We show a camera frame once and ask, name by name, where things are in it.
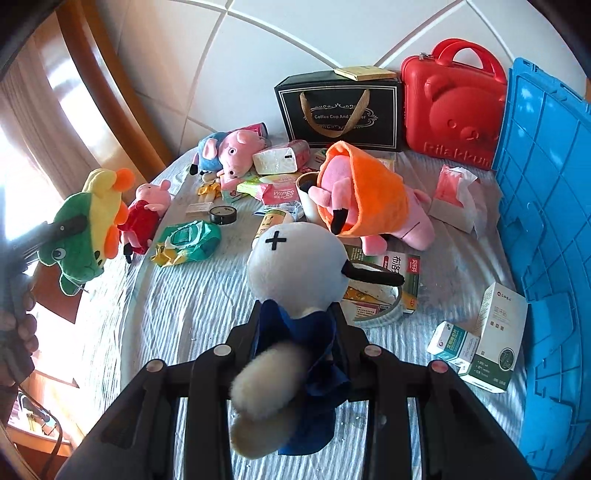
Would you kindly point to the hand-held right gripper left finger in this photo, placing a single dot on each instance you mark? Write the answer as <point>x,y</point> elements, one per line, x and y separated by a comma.
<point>244,332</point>

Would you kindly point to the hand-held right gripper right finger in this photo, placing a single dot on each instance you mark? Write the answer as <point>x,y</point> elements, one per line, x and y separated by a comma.
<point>346,337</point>

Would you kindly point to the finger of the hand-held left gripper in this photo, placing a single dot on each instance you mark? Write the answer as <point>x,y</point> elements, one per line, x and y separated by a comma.
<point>25,258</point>
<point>51,230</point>

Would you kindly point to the green frog plush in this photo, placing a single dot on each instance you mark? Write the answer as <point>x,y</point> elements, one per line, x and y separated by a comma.
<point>78,240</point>

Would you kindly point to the white plush with blue clothing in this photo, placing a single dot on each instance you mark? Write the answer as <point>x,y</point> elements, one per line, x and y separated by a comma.
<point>295,272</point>

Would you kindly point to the blue plastic crate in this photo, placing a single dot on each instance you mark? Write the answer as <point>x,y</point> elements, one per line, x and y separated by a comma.
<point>545,230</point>

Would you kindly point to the person's left hand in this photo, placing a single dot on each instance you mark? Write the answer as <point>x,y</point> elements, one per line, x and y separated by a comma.
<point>25,330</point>

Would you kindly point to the pink medicine box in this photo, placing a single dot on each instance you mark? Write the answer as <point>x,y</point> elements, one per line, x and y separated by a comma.
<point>362,304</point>

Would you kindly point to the clear tape roll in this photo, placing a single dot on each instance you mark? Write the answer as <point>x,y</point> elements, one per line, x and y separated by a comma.
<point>376,293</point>

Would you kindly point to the red green medicine box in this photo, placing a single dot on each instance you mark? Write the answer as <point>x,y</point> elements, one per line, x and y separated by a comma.
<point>406,272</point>

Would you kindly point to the pig plush with red dress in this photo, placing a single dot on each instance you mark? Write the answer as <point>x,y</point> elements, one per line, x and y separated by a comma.
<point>141,217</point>

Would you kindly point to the brown curtain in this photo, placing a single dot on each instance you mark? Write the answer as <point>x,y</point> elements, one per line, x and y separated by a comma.
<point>27,138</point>

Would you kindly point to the small white teal box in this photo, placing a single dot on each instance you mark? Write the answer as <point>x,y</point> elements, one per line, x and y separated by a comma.
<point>450,344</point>

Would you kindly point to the green wipes pack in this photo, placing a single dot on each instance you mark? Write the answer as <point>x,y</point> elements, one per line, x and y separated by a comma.
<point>189,240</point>

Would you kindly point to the cream bottle with green label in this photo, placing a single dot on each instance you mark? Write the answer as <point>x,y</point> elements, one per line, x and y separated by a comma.
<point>272,221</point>

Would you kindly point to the black tape roll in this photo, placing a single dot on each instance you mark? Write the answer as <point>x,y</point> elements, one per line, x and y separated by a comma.
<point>217,217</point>

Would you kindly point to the small flat white box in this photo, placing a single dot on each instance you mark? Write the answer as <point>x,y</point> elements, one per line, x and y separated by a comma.
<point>196,210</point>

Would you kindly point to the white paper cup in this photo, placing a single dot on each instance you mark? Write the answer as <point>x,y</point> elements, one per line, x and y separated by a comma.
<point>305,198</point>

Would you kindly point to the pink wipes pack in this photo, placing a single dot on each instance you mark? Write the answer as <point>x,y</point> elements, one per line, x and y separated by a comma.
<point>277,191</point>

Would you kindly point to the pink pig plush orange hood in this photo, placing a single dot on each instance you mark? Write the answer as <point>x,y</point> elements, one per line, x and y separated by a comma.
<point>374,194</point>

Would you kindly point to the tall white green box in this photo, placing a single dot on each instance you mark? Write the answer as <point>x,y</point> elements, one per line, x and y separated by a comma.
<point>501,323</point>

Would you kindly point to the white tissue box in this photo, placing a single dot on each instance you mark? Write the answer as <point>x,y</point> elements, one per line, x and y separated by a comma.
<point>277,159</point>

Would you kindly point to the pink tissue pack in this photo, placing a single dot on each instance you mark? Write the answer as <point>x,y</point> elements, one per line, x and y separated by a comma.
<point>450,194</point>

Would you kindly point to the pig plush with blue clothing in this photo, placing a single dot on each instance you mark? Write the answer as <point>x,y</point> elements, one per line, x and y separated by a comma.
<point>238,150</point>

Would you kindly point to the pink can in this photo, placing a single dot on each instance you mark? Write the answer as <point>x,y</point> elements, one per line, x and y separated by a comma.
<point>258,129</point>

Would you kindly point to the black gift box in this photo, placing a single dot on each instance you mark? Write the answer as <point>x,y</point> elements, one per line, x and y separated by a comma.
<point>383,115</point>

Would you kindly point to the red bear carry case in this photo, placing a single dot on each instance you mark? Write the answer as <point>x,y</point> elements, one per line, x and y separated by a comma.
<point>443,110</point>

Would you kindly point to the small gold box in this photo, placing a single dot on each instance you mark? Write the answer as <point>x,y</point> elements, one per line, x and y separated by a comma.
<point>358,73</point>

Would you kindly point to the brown wooden frame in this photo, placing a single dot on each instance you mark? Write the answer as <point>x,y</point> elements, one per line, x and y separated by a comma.
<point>101,69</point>

